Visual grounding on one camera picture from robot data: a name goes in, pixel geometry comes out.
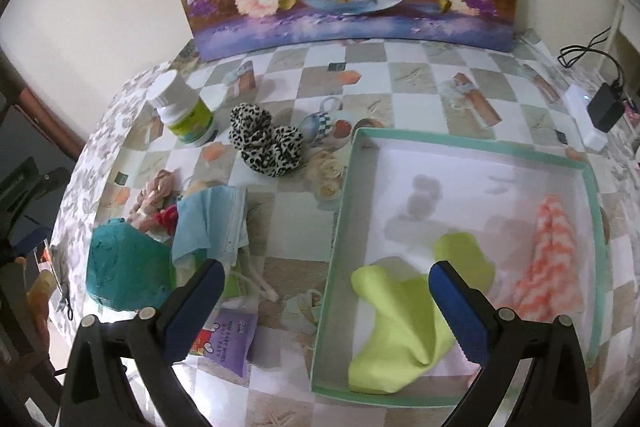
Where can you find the teal shallow cardboard tray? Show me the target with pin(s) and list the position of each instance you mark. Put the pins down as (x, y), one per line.
(413, 198)

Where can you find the white pill bottle green label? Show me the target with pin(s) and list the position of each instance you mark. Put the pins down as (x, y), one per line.
(181, 109)

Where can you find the pink floral scrunchie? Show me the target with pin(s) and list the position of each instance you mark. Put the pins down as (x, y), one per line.
(149, 212)

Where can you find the leopard print scrunchie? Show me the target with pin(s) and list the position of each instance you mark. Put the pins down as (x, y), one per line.
(264, 147)

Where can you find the purple cartoon packet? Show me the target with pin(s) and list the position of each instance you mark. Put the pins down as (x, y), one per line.
(226, 339)

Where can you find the white wooden chair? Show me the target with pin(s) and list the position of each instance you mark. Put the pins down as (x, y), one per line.
(623, 42)

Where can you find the lime green cloth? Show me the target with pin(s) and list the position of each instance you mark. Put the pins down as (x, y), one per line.
(409, 335)

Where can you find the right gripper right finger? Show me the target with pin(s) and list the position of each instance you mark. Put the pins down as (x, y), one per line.
(555, 391)

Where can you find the checkered patterned tablecloth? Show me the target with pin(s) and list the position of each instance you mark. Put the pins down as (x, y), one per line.
(428, 86)

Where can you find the blue face mask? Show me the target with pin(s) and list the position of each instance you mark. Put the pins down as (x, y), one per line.
(211, 225)

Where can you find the green small box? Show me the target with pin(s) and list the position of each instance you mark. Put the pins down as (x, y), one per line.
(230, 281)

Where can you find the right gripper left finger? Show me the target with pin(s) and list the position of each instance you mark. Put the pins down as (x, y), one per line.
(96, 389)

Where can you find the white power strip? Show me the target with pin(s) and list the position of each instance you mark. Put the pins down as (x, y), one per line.
(576, 101)

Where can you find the teal plastic toy box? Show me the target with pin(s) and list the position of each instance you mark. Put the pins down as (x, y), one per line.
(127, 270)

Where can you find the black power adapter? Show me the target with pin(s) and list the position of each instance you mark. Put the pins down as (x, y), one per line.
(606, 106)

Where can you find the pink white striped cloth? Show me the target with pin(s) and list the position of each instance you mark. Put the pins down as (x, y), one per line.
(549, 286)

